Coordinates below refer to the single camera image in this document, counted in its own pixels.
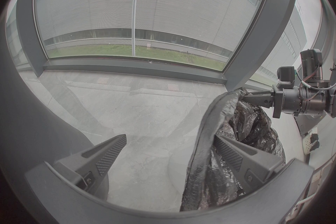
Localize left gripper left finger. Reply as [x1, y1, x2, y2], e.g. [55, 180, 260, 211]
[52, 134, 128, 190]

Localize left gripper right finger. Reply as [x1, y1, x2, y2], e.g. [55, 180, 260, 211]
[214, 135, 286, 188]

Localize black plastic bag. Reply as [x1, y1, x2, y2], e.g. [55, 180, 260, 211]
[180, 88, 286, 212]

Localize window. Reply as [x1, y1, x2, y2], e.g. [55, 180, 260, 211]
[5, 0, 336, 93]

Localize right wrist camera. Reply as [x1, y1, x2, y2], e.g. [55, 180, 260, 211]
[273, 66, 296, 89]

